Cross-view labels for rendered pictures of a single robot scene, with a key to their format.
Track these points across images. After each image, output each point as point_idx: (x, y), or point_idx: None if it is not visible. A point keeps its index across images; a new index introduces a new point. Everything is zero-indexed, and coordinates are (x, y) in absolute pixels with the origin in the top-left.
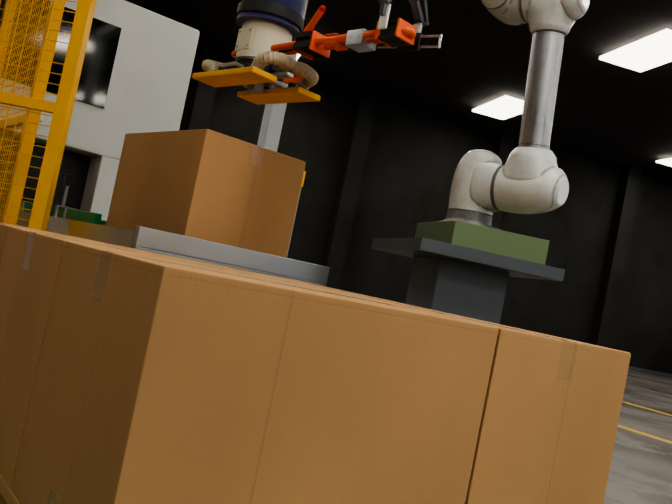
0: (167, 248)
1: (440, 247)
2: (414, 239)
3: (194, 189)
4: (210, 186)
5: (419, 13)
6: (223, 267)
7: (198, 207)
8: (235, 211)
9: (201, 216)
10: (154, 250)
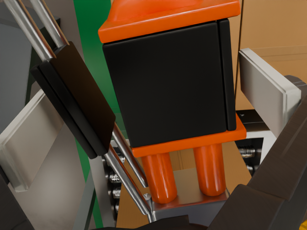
0: (248, 124)
1: (9, 23)
2: (31, 56)
3: (246, 167)
4: (232, 174)
5: (3, 179)
6: (267, 3)
7: (234, 158)
8: (194, 166)
9: (227, 154)
10: (257, 122)
